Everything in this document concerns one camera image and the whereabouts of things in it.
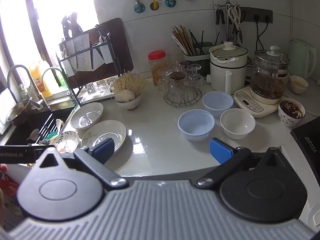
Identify brown round lid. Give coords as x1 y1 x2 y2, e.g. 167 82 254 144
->
169 71 186 81

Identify cream kettle heating base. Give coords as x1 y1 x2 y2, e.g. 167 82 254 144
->
233 86 288 118

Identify white drip tray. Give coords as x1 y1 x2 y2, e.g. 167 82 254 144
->
81 90 116 103

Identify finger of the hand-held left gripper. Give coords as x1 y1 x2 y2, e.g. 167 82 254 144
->
27 145 58 165

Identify white leaf print plate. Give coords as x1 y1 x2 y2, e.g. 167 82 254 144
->
81 120 127 153
70 102 104 130

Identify wall hook rack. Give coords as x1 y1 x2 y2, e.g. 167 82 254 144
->
214 1 241 10

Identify small white teacup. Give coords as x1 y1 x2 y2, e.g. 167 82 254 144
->
290 75 309 95

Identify pale blue plastic bowl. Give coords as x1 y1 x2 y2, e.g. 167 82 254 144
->
178 109 216 142

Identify dark handled kitchen knives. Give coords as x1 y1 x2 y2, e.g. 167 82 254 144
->
61 12 83 39

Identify tall steel faucet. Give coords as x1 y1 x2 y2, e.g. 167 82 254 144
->
7 64 44 109

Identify pile of clear glassware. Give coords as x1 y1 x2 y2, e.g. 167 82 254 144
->
157 64 204 97

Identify black power cable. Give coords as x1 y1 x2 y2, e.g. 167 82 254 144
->
255 17 272 53

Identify white spoon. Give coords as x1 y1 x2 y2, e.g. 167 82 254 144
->
51 119 62 137

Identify metal wire basket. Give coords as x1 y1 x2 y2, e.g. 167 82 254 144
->
164 79 202 108

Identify black induction cooktop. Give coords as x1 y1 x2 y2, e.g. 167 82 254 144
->
290 116 320 160

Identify black power strip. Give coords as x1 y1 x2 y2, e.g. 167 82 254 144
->
240 7 273 23

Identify steel pot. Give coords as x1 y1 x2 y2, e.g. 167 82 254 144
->
6 98 33 127

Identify patterned cup with residue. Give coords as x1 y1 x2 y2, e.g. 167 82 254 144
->
278 97 306 128

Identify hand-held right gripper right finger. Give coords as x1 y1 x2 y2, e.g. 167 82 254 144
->
195 138 286 188

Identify glass tea kettle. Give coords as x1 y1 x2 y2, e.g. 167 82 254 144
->
250 45 290 100

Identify green chopstick holder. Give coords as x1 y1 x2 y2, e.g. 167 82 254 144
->
182 41 213 57

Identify yellow detergent bottle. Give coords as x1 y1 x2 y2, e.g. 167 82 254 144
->
29 59 53 98

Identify black dish rack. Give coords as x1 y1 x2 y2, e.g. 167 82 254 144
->
55 24 118 107

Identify dried noodle bundle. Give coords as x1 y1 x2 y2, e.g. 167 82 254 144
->
110 70 150 98

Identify white ceramic bowl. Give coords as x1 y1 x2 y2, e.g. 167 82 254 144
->
220 108 256 140

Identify green bottle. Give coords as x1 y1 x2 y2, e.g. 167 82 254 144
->
53 69 66 88

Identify clear plastic bowl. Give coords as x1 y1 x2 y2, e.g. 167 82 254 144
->
202 91 234 113

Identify white rack caddy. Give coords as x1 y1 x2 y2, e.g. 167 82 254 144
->
98 40 113 65
61 42 76 77

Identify hanging kitchen utensils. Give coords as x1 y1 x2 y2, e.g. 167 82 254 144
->
215 6 234 45

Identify white electric pot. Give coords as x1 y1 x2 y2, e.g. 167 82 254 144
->
206 45 250 94

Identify bundle of chopsticks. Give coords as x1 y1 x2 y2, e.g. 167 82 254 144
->
171 25 207 55

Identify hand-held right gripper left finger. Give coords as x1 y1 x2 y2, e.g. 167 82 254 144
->
37 138 129 188

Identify dark cutting board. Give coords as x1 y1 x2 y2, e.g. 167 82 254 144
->
71 17 134 87

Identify small steel faucet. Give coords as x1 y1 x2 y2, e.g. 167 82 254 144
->
41 67 64 98

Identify kitchen scissors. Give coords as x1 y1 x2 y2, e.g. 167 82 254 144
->
229 5 244 44

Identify floral patterned bowl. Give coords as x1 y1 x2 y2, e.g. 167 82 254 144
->
53 131 80 153

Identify glass pot lid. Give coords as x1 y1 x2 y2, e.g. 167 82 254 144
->
209 41 248 58

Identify pale green electric kettle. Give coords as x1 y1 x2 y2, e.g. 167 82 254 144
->
288 38 318 79

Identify black sink drain rack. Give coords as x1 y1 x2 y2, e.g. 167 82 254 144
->
26 113 67 145

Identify patterned blade cleaver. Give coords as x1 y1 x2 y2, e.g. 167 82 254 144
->
74 34 91 71

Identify small white food bowl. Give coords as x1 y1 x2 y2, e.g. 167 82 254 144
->
115 94 142 111

